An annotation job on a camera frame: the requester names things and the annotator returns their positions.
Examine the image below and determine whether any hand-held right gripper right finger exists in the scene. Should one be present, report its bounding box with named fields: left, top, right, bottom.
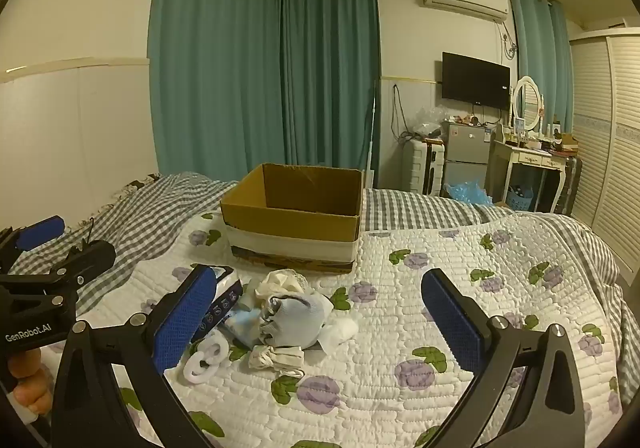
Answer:
left=420, top=268, right=586, bottom=448

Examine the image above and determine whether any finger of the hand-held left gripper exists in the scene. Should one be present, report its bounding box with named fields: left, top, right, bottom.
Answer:
left=0, top=240, right=117, bottom=300
left=0, top=215, right=66, bottom=257

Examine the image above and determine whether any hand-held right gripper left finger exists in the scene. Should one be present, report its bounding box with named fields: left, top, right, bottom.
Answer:
left=50, top=264, right=218, bottom=448

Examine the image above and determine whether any white ring-shaped soft item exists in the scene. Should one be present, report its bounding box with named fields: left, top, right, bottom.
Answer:
left=182, top=330, right=230, bottom=386

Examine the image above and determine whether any light blue cloth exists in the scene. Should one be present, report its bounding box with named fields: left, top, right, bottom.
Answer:
left=225, top=307, right=266, bottom=350

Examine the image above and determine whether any cream cloth bundle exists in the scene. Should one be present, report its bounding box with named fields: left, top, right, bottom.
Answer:
left=255, top=269, right=307, bottom=302

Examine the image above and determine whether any white sock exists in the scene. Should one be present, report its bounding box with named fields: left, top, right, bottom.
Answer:
left=317, top=318, right=359, bottom=355

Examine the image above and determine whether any pale blue sock bundle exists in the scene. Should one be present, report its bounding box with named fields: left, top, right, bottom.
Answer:
left=257, top=292, right=333, bottom=347

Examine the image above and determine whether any brown cardboard box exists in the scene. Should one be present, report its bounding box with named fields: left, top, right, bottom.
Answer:
left=220, top=163, right=364, bottom=276

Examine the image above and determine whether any person's left hand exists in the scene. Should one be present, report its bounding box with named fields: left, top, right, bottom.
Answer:
left=7, top=348, right=55, bottom=418

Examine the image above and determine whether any grey white checked bed sheet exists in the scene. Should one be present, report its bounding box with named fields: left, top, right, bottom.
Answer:
left=10, top=171, right=632, bottom=324

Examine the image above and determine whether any white floral quilt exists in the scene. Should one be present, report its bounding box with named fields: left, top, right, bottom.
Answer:
left=40, top=213, right=626, bottom=448

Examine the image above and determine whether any blue plastic bag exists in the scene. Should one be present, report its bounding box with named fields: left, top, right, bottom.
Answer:
left=444, top=180, right=494, bottom=207

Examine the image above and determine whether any blue plastic basket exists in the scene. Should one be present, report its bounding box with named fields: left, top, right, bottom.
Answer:
left=506, top=185, right=535, bottom=212

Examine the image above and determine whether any white suitcase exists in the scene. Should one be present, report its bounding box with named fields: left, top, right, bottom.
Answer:
left=402, top=138, right=446, bottom=196

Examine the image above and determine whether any small grey fridge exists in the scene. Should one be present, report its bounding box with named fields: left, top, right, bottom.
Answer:
left=442, top=122, right=494, bottom=196

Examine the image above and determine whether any white dressing table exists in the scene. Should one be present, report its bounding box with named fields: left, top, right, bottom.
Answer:
left=487, top=125, right=576, bottom=216

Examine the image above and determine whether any dark suitcase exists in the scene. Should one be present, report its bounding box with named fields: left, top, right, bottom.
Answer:
left=562, top=155, right=584, bottom=217

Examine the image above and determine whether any white pole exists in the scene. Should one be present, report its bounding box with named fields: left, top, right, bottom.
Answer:
left=366, top=80, right=380, bottom=189

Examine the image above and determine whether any clear plastic bag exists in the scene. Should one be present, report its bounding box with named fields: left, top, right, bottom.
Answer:
left=412, top=105, right=447, bottom=137

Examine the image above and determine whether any oval vanity mirror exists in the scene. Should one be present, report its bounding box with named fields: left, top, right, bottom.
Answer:
left=512, top=76, right=544, bottom=134

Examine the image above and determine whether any wide teal curtain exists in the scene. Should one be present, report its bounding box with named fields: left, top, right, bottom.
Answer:
left=148, top=0, right=284, bottom=185

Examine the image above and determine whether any white louvred wardrobe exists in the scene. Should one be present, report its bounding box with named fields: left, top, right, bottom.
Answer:
left=569, top=25, right=640, bottom=281

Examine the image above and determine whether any narrow teal curtain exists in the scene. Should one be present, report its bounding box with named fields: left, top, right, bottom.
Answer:
left=510, top=0, right=574, bottom=135

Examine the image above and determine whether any black wall cable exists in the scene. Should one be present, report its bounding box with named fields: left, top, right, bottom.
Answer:
left=392, top=84, right=417, bottom=145

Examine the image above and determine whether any black wall television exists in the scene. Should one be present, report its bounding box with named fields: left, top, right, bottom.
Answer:
left=442, top=52, right=511, bottom=111

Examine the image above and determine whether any air conditioner cable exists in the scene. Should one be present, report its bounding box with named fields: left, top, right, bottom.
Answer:
left=501, top=22, right=519, bottom=62

